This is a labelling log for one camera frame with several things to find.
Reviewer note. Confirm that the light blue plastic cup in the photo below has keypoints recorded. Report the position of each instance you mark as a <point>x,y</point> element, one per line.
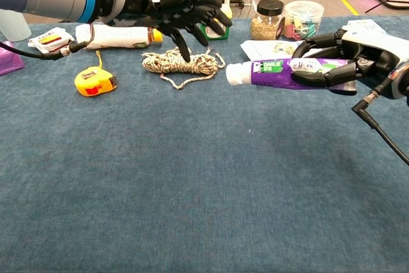
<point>16,30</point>

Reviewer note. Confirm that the white wrapped bottle yellow cap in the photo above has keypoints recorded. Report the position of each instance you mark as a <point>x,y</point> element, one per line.
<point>121,39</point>

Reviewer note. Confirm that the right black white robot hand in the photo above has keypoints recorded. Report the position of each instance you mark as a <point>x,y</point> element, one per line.
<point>367,49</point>

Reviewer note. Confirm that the white red snack packet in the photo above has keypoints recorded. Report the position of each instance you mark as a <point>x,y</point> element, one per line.
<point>48,40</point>

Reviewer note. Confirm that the grain jar black lid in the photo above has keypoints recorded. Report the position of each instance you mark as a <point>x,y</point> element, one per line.
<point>265,27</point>

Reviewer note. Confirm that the white printed food bag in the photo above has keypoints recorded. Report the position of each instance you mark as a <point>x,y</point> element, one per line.
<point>271,49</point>

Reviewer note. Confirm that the clear jar of binder clips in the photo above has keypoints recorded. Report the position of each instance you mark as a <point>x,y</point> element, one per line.
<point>303,20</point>

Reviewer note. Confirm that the white blue milk carton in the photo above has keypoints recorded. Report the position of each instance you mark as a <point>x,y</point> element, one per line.
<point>364,25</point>

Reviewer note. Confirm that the yellow tape measure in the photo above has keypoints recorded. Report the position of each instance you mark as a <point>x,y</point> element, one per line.
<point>94,82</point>

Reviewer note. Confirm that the small purple box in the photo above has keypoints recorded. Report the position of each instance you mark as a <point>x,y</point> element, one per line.
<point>9,60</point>

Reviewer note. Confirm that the green box yellow lid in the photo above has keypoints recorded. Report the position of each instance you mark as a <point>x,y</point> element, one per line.
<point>212,37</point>

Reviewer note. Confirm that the thin black rod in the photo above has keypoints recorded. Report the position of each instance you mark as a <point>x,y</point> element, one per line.
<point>386,2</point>

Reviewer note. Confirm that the purple white toothpaste tube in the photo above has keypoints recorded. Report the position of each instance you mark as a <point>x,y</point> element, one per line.
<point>271,74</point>

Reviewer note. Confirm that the blue table cloth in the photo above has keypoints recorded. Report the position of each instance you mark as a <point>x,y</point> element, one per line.
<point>191,174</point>

